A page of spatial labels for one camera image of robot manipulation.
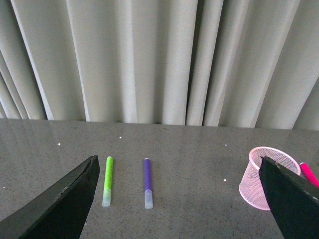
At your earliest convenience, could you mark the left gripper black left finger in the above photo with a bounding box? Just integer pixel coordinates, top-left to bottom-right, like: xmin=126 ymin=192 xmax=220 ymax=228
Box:
xmin=0 ymin=155 xmax=100 ymax=239

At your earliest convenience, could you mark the pink mesh cup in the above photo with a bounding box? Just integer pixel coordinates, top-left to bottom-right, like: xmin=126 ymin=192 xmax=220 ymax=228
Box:
xmin=239 ymin=146 xmax=301 ymax=211

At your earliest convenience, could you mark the pink highlighter pen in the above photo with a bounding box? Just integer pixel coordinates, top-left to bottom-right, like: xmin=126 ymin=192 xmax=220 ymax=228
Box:
xmin=300 ymin=162 xmax=319 ymax=187

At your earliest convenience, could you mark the purple highlighter pen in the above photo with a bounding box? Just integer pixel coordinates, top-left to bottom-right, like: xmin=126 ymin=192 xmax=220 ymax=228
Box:
xmin=143 ymin=158 xmax=153 ymax=209

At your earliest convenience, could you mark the white pleated curtain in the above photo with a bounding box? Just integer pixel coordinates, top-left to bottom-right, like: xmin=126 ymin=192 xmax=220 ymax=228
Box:
xmin=0 ymin=0 xmax=319 ymax=130

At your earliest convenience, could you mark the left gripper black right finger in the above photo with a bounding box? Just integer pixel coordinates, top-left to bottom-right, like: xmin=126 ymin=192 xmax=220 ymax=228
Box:
xmin=259 ymin=156 xmax=319 ymax=239

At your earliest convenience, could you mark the green highlighter pen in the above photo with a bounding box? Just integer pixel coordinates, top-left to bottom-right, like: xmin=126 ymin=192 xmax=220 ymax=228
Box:
xmin=102 ymin=156 xmax=114 ymax=207

